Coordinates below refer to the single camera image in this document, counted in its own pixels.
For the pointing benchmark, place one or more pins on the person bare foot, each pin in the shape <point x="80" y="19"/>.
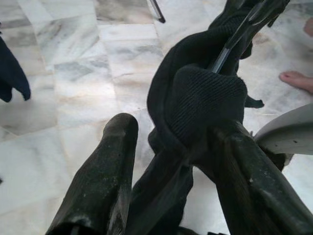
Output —
<point x="298" y="82"/>

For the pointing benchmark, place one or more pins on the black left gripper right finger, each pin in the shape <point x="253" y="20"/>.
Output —
<point x="252" y="195"/>

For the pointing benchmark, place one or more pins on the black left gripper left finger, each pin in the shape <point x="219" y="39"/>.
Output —
<point x="97" y="186"/>

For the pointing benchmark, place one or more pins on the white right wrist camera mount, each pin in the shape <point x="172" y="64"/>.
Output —
<point x="288" y="132"/>

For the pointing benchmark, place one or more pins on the silver metal clothes rack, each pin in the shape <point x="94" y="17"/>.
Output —
<point x="157" y="12"/>

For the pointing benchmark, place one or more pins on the navy polo shirt red collar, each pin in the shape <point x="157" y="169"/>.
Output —
<point x="12" y="73"/>

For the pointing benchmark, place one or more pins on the black shirt red trim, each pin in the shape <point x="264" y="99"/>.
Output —
<point x="203" y="102"/>

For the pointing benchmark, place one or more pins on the black plastic hanger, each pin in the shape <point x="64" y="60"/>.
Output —
<point x="230" y="46"/>

